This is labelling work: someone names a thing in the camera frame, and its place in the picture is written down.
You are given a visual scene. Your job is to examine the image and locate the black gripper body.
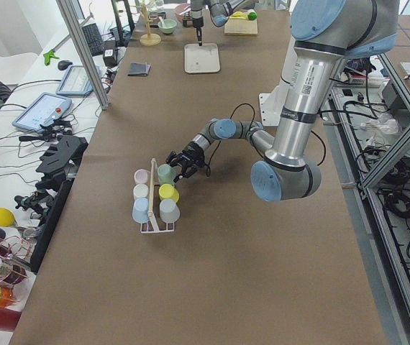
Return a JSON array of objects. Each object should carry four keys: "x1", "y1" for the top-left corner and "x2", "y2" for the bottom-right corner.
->
[
  {"x1": 180, "y1": 141, "x2": 205, "y2": 167},
  {"x1": 183, "y1": 10, "x2": 204, "y2": 28}
]

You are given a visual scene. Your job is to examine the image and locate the green cup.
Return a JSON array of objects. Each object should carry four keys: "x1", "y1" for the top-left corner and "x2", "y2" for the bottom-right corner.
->
[{"x1": 157, "y1": 164, "x2": 176, "y2": 185}]

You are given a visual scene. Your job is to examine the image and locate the cream rabbit tray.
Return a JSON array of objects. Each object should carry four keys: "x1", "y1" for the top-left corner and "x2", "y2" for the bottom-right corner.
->
[{"x1": 184, "y1": 43, "x2": 221, "y2": 74}]

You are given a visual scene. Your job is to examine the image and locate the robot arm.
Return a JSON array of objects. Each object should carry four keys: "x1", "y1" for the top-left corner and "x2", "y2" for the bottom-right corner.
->
[
  {"x1": 190, "y1": 0, "x2": 256, "y2": 46},
  {"x1": 166, "y1": 1, "x2": 399, "y2": 202}
]

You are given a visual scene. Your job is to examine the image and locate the yellow cup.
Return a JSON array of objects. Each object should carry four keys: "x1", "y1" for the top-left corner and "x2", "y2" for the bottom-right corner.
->
[{"x1": 158, "y1": 183, "x2": 180, "y2": 203}]

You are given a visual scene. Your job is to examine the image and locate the pink cup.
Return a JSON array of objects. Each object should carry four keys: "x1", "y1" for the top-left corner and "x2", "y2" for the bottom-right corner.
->
[{"x1": 134, "y1": 169, "x2": 150, "y2": 184}]

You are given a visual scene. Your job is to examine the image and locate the grey cup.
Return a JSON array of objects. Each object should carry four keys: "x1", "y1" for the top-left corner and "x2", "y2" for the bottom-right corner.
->
[{"x1": 160, "y1": 198, "x2": 181, "y2": 224}]

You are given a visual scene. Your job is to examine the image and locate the white cup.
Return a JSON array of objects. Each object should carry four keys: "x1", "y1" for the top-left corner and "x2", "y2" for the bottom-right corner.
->
[{"x1": 132, "y1": 183, "x2": 150, "y2": 200}]

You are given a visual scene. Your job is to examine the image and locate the wooden cup tree stand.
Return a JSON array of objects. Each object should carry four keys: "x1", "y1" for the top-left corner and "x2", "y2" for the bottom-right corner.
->
[{"x1": 137, "y1": 1, "x2": 161, "y2": 46}]

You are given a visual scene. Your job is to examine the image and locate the blue cup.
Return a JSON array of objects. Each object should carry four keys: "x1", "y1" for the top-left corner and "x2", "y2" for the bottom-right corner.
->
[{"x1": 132, "y1": 198, "x2": 149, "y2": 224}]

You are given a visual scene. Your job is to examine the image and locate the pink bowl of ice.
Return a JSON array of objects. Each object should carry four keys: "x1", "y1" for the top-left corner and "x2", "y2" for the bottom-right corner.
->
[{"x1": 175, "y1": 3, "x2": 192, "y2": 27}]

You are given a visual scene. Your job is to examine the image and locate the green bowl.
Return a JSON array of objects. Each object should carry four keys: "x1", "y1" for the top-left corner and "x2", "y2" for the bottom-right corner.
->
[{"x1": 158, "y1": 18, "x2": 178, "y2": 35}]

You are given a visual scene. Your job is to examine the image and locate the wooden cutting board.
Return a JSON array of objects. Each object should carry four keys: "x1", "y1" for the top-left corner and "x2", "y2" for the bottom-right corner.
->
[{"x1": 224, "y1": 19, "x2": 258, "y2": 36}]

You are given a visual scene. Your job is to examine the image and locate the grey folded cloths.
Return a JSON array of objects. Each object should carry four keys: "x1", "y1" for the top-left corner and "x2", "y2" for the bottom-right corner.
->
[{"x1": 127, "y1": 63, "x2": 151, "y2": 76}]

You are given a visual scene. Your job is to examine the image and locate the black power adapter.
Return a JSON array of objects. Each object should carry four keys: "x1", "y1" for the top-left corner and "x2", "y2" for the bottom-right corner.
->
[{"x1": 103, "y1": 48, "x2": 118, "y2": 68}]

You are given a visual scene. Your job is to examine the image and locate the black keyboard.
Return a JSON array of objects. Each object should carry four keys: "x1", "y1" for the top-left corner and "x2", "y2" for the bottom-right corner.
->
[{"x1": 81, "y1": 23, "x2": 104, "y2": 56}]

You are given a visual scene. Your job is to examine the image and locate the far teach pendant tablet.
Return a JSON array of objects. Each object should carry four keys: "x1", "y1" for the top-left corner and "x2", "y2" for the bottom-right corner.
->
[{"x1": 55, "y1": 65, "x2": 93, "y2": 97}]

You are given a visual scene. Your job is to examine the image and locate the teach pendant tablet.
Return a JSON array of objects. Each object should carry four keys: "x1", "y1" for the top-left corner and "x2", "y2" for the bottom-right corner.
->
[
  {"x1": 12, "y1": 93, "x2": 72, "y2": 132},
  {"x1": 55, "y1": 65, "x2": 93, "y2": 97}
]

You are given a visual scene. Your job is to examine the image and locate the near teach pendant tablet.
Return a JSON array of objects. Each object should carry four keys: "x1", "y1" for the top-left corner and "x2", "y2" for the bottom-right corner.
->
[{"x1": 12, "y1": 93, "x2": 72, "y2": 132}]

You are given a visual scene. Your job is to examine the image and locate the black computer mouse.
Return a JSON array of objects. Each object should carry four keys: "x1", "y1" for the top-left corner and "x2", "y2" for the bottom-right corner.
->
[{"x1": 57, "y1": 60, "x2": 73, "y2": 71}]

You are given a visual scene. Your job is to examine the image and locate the green clamp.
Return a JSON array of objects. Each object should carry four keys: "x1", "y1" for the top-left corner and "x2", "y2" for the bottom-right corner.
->
[{"x1": 43, "y1": 50, "x2": 58, "y2": 66}]

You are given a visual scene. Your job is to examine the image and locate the yellow lemon upper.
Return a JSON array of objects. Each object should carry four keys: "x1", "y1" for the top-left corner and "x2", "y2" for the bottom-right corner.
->
[{"x1": 0, "y1": 208, "x2": 16, "y2": 227}]

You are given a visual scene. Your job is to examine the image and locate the white wire cup rack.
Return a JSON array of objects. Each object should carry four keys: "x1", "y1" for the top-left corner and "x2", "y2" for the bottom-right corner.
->
[{"x1": 140, "y1": 158, "x2": 176, "y2": 234}]

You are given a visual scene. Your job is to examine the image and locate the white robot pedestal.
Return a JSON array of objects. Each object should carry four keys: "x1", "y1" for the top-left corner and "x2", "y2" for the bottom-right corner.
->
[{"x1": 259, "y1": 36, "x2": 297, "y2": 127}]

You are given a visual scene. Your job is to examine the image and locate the black bracket stand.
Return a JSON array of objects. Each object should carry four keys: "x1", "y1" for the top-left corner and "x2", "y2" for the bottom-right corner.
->
[{"x1": 29, "y1": 135, "x2": 88, "y2": 274}]

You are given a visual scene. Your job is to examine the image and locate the aluminium frame post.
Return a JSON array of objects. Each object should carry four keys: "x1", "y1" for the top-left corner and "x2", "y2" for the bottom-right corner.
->
[{"x1": 56, "y1": 0, "x2": 109, "y2": 111}]

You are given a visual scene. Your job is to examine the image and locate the copper wire bottle rack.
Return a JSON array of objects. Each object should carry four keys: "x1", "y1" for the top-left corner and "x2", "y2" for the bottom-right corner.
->
[{"x1": 0, "y1": 236, "x2": 33, "y2": 285}]

